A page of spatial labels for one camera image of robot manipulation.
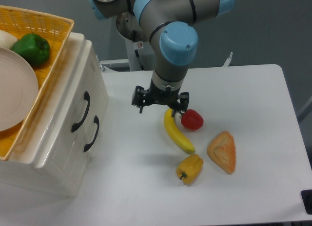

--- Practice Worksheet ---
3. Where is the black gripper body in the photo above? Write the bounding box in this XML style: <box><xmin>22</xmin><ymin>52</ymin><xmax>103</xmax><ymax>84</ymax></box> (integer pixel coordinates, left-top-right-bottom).
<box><xmin>148</xmin><ymin>80</ymin><xmax>180</xmax><ymax>106</ymax></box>

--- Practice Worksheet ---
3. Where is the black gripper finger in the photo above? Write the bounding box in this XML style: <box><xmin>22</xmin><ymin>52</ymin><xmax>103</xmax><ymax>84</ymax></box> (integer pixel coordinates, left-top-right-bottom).
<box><xmin>169</xmin><ymin>92</ymin><xmax>189</xmax><ymax>117</ymax></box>
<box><xmin>132</xmin><ymin>86</ymin><xmax>149</xmax><ymax>113</ymax></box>

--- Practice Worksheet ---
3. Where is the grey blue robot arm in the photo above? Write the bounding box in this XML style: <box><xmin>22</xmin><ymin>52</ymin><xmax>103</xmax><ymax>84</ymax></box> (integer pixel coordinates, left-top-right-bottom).
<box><xmin>89</xmin><ymin>0</ymin><xmax>235</xmax><ymax>114</ymax></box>

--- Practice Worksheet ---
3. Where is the white drawer cabinet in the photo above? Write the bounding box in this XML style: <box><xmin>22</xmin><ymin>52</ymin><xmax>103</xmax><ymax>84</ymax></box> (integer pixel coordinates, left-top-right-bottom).
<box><xmin>0</xmin><ymin>33</ymin><xmax>109</xmax><ymax>196</ymax></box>

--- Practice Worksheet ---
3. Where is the red bell pepper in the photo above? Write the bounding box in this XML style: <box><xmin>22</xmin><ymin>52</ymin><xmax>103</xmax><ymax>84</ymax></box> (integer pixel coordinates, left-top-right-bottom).
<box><xmin>180</xmin><ymin>109</ymin><xmax>204</xmax><ymax>131</ymax></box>

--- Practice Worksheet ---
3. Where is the yellow banana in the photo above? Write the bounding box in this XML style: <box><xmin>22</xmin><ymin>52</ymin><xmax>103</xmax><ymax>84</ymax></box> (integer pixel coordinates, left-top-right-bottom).
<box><xmin>163</xmin><ymin>109</ymin><xmax>195</xmax><ymax>154</ymax></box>

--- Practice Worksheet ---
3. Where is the triangular bread pastry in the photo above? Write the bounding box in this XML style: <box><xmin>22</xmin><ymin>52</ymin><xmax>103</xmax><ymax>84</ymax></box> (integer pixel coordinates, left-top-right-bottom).
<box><xmin>207</xmin><ymin>131</ymin><xmax>236</xmax><ymax>174</ymax></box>

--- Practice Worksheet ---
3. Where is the yellow bell pepper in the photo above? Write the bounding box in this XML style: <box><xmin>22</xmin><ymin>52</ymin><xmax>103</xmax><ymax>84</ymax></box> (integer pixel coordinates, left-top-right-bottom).
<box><xmin>175</xmin><ymin>154</ymin><xmax>203</xmax><ymax>185</ymax></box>

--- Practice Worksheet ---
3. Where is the green bell pepper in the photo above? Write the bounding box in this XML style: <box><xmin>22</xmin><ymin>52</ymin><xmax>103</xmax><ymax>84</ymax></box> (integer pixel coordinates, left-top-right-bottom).
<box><xmin>11</xmin><ymin>34</ymin><xmax>50</xmax><ymax>66</ymax></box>

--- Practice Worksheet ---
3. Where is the beige plate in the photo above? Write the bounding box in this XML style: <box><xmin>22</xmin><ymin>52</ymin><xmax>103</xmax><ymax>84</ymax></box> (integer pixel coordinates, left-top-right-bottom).
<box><xmin>0</xmin><ymin>48</ymin><xmax>39</xmax><ymax>131</ymax></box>

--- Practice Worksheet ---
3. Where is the yellow woven basket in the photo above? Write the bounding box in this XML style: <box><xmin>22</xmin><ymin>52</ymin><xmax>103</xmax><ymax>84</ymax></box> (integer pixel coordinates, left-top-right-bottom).
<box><xmin>0</xmin><ymin>5</ymin><xmax>74</xmax><ymax>161</ymax></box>

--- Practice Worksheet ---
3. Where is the white round vegetable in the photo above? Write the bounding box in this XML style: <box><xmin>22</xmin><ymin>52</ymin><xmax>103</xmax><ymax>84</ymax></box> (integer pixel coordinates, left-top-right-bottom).
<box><xmin>0</xmin><ymin>30</ymin><xmax>18</xmax><ymax>50</ymax></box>

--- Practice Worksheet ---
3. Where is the black corner object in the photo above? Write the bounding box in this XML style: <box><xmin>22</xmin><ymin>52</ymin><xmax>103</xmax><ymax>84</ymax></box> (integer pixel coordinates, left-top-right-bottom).
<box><xmin>301</xmin><ymin>189</ymin><xmax>312</xmax><ymax>215</ymax></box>

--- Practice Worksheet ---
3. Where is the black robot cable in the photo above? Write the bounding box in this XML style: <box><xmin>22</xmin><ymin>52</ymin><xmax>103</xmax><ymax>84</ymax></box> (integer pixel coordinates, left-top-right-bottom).
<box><xmin>132</xmin><ymin>30</ymin><xmax>146</xmax><ymax>71</ymax></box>

